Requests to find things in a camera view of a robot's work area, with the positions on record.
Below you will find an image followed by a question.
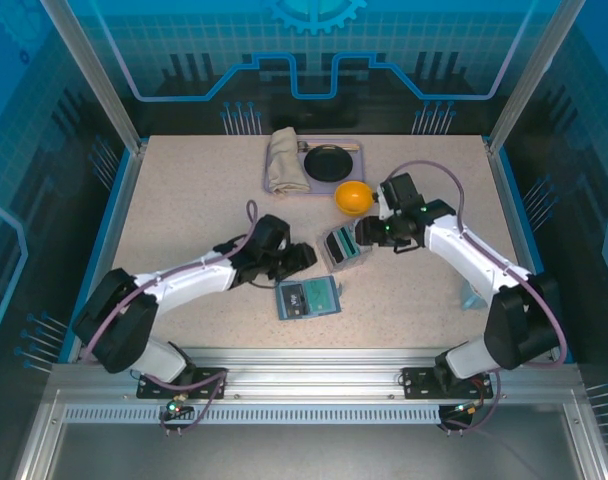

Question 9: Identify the teal striped box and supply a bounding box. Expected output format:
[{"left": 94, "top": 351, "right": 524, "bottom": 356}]
[{"left": 317, "top": 223, "right": 376, "bottom": 274}]

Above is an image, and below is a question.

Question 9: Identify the black numbered membership card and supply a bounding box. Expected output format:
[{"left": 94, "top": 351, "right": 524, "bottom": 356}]
[{"left": 278, "top": 282, "right": 311, "bottom": 319}]

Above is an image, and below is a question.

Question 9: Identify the teal card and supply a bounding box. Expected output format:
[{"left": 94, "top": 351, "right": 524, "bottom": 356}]
[
  {"left": 335, "top": 225, "right": 359, "bottom": 257},
  {"left": 308, "top": 278, "right": 338, "bottom": 315}
]

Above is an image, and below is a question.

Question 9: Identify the blue card holder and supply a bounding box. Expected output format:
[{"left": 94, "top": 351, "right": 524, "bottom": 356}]
[{"left": 274, "top": 274, "right": 344, "bottom": 321}]

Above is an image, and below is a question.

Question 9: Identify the yellow bowl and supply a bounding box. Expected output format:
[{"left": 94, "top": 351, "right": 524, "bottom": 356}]
[{"left": 334, "top": 180, "right": 374, "bottom": 218}]

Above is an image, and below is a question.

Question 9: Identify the lavender tray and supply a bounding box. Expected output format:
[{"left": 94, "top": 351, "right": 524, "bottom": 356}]
[{"left": 262, "top": 137, "right": 368, "bottom": 197}]

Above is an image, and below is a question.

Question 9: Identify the black round plate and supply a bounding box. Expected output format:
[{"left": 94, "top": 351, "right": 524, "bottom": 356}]
[{"left": 303, "top": 144, "right": 354, "bottom": 183}]

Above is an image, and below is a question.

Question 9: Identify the beige folded cloth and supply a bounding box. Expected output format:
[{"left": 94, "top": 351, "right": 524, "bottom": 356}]
[{"left": 267, "top": 126, "right": 311, "bottom": 195}]

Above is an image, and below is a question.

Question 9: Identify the pale blue plastic piece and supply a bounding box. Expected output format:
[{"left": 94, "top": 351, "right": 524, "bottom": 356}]
[{"left": 459, "top": 277, "right": 487, "bottom": 312}]

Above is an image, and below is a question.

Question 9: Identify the small LED circuit board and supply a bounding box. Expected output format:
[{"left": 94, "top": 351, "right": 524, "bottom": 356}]
[
  {"left": 451, "top": 397, "right": 487, "bottom": 419},
  {"left": 166, "top": 396, "right": 194, "bottom": 420}
]

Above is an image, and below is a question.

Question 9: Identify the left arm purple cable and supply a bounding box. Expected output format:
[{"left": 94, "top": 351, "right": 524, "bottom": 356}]
[{"left": 78, "top": 199, "right": 261, "bottom": 437}]

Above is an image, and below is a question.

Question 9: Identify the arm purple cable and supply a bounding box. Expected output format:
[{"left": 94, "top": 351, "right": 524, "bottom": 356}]
[
  {"left": 78, "top": 199, "right": 261, "bottom": 437},
  {"left": 386, "top": 158, "right": 568, "bottom": 437}
]

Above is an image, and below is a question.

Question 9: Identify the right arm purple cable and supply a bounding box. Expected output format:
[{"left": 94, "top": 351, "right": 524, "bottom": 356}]
[{"left": 386, "top": 158, "right": 568, "bottom": 437}]

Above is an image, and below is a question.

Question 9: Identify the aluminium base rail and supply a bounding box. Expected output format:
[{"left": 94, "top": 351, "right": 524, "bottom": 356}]
[{"left": 48, "top": 347, "right": 580, "bottom": 406}]

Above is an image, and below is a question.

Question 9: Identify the aluminium side rail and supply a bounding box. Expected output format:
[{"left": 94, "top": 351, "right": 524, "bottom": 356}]
[
  {"left": 66, "top": 144, "right": 148, "bottom": 364},
  {"left": 485, "top": 144, "right": 563, "bottom": 364}
]

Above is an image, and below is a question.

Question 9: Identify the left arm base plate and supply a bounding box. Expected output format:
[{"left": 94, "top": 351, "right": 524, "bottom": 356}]
[{"left": 136, "top": 367, "right": 229, "bottom": 401}]

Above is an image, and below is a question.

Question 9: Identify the slotted cable duct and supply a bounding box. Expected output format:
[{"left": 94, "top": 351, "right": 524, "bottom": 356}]
[{"left": 61, "top": 405, "right": 443, "bottom": 424}]

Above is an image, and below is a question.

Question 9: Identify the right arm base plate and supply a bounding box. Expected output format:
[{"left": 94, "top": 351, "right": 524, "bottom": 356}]
[{"left": 401, "top": 366, "right": 494, "bottom": 401}]

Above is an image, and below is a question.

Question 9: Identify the aluminium corner post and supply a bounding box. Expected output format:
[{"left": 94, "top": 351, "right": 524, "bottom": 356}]
[
  {"left": 485, "top": 0, "right": 589, "bottom": 157},
  {"left": 37, "top": 0, "right": 149, "bottom": 157}
]

